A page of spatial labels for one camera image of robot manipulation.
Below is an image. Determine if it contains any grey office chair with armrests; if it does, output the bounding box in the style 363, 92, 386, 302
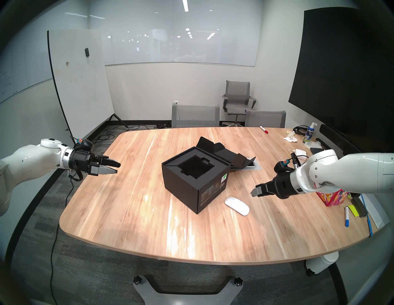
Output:
222, 81, 257, 127

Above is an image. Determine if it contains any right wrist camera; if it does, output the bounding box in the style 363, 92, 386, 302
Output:
275, 155, 298, 173

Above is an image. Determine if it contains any black video bar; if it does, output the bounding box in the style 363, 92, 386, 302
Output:
320, 124, 362, 154

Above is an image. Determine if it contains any white paper sheet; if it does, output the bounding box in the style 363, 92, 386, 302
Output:
362, 194, 390, 229

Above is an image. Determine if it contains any grey fabric chair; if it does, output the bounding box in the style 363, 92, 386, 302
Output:
245, 110, 287, 128

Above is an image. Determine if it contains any silver table outlet panel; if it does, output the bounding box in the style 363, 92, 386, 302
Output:
230, 158, 262, 170

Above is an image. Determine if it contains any grey robot base frame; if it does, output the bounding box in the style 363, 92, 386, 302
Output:
133, 275, 243, 305

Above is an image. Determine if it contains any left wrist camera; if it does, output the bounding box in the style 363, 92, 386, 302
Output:
75, 139, 94, 152

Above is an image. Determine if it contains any black cardboard box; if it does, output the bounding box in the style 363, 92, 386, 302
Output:
162, 136, 256, 215

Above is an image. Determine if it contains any wall glass whiteboard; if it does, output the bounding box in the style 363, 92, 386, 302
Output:
89, 0, 263, 67
0, 28, 53, 103

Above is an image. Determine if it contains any colourful tissue box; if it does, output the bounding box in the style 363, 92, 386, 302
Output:
316, 183, 350, 207

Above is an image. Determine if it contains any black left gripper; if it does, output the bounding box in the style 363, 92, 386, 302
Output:
70, 149, 121, 176

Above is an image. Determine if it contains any black whiteboard eraser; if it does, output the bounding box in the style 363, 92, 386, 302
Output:
351, 194, 368, 217

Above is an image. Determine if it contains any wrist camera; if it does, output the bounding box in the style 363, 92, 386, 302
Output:
275, 155, 298, 173
75, 139, 94, 152

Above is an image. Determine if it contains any large black wall screen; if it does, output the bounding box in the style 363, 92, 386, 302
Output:
288, 8, 394, 149

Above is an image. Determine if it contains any blue pen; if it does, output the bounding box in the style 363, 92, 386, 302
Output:
361, 194, 373, 236

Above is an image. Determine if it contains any rolling whiteboard with stand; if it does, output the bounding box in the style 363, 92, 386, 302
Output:
47, 30, 129, 145

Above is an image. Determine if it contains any grey mesh chair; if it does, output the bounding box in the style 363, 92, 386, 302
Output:
171, 103, 220, 128

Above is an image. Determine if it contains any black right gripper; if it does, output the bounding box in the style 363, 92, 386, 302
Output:
251, 172, 298, 200

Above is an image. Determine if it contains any whiteboard cleaner spray bottle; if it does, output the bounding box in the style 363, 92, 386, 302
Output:
303, 122, 317, 143

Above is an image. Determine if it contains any white computer mouse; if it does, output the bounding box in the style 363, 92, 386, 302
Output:
224, 197, 250, 216

